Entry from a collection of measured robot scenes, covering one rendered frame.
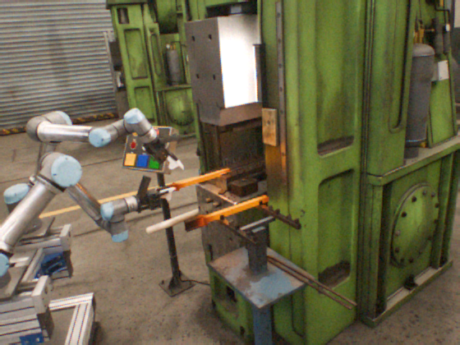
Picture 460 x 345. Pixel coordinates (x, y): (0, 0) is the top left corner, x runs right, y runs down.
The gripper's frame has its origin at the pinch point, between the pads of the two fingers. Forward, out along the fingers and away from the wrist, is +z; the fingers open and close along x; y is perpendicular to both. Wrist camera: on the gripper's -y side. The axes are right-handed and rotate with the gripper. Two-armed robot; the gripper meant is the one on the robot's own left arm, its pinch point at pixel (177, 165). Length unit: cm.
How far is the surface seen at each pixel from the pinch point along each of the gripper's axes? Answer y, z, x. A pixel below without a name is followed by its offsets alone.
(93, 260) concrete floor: 73, 86, -137
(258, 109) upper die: -51, 5, 7
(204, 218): 13.6, 7.7, 35.7
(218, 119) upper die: -29.6, -5.9, 5.2
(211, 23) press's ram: -51, -45, 7
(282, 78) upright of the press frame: -51, -16, 37
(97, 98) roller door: -141, 143, -779
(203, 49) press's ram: -46, -35, -2
